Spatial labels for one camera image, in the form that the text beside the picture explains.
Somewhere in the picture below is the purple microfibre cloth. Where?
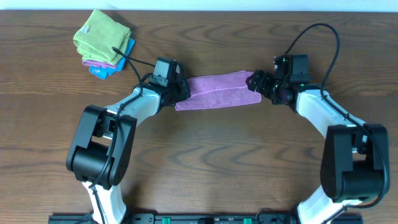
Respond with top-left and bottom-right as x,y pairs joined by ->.
175,70 -> 261,111

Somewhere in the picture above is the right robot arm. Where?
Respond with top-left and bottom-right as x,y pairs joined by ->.
246,70 -> 390,223

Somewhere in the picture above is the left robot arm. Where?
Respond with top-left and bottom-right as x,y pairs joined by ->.
66,75 -> 190,224

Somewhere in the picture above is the blue folded cloth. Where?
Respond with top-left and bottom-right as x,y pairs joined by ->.
89,39 -> 135,80

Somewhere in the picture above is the purple folded cloth in stack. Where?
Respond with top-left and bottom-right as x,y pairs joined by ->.
82,60 -> 118,69

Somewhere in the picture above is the green folded cloth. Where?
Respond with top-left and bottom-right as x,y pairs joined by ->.
73,9 -> 131,65

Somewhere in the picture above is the right black cable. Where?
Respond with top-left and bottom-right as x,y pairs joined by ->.
284,22 -> 391,224

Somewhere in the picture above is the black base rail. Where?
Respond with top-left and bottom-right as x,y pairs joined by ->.
48,213 -> 364,224

